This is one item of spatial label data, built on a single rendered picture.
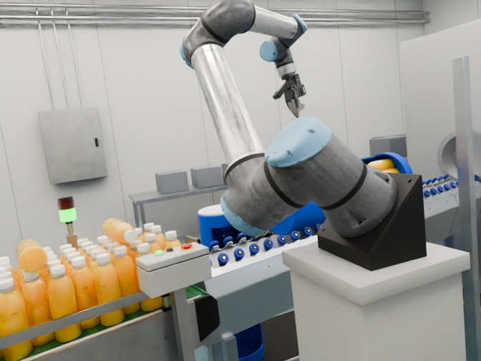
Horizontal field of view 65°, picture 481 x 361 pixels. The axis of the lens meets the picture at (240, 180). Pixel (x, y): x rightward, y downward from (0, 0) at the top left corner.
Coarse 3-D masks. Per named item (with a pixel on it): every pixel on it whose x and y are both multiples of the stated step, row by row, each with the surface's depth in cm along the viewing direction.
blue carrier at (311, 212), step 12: (372, 156) 221; (384, 156) 222; (396, 156) 212; (408, 168) 208; (312, 204) 168; (288, 216) 168; (300, 216) 165; (312, 216) 170; (324, 216) 175; (276, 228) 177; (288, 228) 169; (300, 228) 171
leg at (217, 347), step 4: (216, 344) 164; (220, 344) 166; (208, 348) 166; (212, 348) 163; (216, 348) 164; (220, 348) 166; (208, 352) 167; (212, 352) 164; (216, 352) 164; (220, 352) 166; (208, 356) 167; (212, 356) 164; (216, 356) 165; (220, 356) 166; (212, 360) 165; (216, 360) 165; (220, 360) 166
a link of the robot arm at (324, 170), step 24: (312, 120) 83; (288, 144) 83; (312, 144) 80; (336, 144) 83; (264, 168) 90; (288, 168) 83; (312, 168) 82; (336, 168) 82; (360, 168) 86; (288, 192) 86; (312, 192) 86; (336, 192) 84
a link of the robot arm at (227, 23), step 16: (224, 0) 119; (240, 0) 119; (208, 16) 118; (224, 16) 117; (240, 16) 119; (256, 16) 128; (272, 16) 139; (224, 32) 119; (240, 32) 125; (256, 32) 139; (272, 32) 145; (288, 32) 156; (304, 32) 166
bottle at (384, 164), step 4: (376, 160) 213; (380, 160) 213; (384, 160) 214; (388, 160) 216; (392, 160) 217; (368, 164) 211; (372, 164) 209; (376, 164) 209; (380, 164) 210; (384, 164) 212; (388, 164) 214; (392, 164) 216; (380, 168) 210; (384, 168) 212; (388, 168) 214
